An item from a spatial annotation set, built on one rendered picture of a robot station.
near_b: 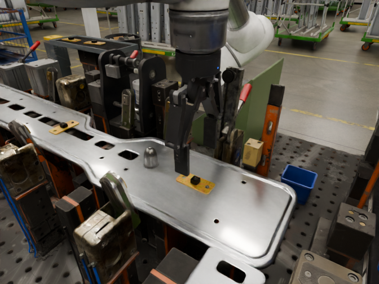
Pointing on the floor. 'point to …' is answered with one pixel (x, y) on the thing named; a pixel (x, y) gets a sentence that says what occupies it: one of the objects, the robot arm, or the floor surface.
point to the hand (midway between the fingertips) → (197, 150)
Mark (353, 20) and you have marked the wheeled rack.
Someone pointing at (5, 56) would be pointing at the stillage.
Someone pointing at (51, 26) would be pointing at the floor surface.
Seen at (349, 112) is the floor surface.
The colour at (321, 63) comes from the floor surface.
